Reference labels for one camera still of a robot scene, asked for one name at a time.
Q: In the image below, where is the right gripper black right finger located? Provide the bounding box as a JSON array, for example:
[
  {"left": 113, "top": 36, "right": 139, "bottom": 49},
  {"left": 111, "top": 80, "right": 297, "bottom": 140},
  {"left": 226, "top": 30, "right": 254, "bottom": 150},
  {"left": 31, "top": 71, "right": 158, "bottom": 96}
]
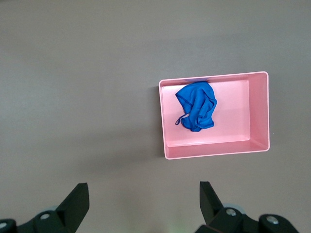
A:
[{"left": 193, "top": 181, "right": 300, "bottom": 233}]

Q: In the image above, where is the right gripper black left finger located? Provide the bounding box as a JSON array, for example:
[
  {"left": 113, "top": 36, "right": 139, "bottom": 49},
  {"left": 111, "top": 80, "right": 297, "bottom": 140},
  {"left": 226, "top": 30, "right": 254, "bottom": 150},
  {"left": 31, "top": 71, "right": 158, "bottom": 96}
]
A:
[{"left": 0, "top": 183, "right": 90, "bottom": 233}]

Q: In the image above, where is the blue cloth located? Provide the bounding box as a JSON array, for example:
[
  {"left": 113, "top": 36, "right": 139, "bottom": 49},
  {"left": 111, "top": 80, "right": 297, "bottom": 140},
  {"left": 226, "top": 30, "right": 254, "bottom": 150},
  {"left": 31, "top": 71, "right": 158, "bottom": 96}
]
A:
[{"left": 174, "top": 81, "right": 218, "bottom": 133}]

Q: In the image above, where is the pink plastic bin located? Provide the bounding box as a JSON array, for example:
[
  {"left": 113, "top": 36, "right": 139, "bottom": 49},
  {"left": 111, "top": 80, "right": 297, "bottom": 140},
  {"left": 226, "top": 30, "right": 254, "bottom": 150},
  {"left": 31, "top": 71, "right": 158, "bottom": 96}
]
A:
[{"left": 158, "top": 71, "right": 271, "bottom": 160}]

